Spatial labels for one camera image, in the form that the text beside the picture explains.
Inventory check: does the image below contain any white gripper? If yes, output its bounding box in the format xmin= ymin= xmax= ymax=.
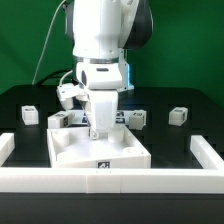
xmin=76 ymin=62 xmax=122 ymax=140

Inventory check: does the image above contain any grey cable on backdrop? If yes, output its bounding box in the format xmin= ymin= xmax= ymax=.
xmin=31 ymin=0 xmax=69 ymax=86

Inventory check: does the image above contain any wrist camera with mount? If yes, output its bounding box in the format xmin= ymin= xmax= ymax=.
xmin=57 ymin=83 xmax=88 ymax=110

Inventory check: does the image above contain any black cable at base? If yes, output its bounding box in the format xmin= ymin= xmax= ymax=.
xmin=35 ymin=68 xmax=78 ymax=86

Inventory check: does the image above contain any white U-shaped fence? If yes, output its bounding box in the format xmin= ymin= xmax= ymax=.
xmin=0 ymin=133 xmax=224 ymax=194

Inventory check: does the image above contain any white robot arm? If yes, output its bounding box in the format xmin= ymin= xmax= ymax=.
xmin=65 ymin=0 xmax=153 ymax=139

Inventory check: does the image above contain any white square table top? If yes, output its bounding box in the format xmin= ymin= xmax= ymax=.
xmin=47 ymin=125 xmax=151 ymax=169

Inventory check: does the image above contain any sheet of fiducial markers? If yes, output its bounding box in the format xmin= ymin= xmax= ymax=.
xmin=70 ymin=110 xmax=131 ymax=125

